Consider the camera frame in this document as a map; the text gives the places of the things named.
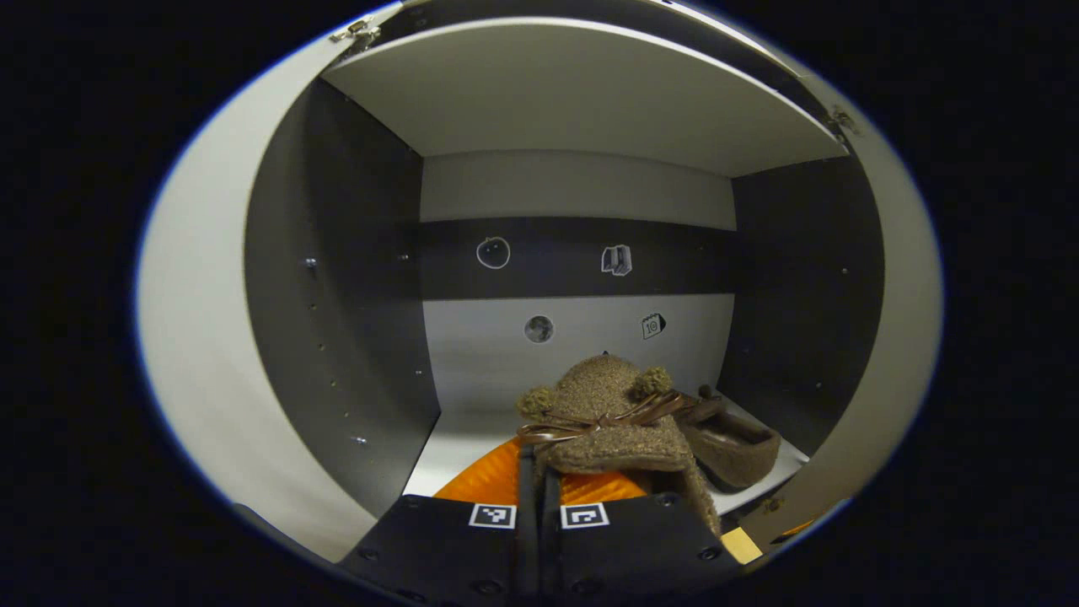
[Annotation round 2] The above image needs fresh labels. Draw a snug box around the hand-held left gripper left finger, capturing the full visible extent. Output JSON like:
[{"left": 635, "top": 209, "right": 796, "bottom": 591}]
[{"left": 337, "top": 437, "right": 534, "bottom": 607}]

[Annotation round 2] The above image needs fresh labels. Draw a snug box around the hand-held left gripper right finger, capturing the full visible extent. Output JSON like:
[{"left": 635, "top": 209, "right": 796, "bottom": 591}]
[{"left": 539, "top": 468, "right": 764, "bottom": 607}]

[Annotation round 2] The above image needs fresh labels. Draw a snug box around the brown fuzzy shoe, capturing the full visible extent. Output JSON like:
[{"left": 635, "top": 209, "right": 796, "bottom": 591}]
[
  {"left": 679, "top": 386, "right": 781, "bottom": 490},
  {"left": 516, "top": 354, "right": 723, "bottom": 536}
]

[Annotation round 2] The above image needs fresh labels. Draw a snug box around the white cabinet door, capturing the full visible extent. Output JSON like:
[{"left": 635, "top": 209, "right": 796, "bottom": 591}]
[
  {"left": 742, "top": 72, "right": 945, "bottom": 549},
  {"left": 135, "top": 25, "right": 380, "bottom": 564}
]

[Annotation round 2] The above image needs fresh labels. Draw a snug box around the white shoe cabinet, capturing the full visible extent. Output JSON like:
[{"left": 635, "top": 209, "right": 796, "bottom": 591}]
[{"left": 244, "top": 0, "right": 886, "bottom": 517}]

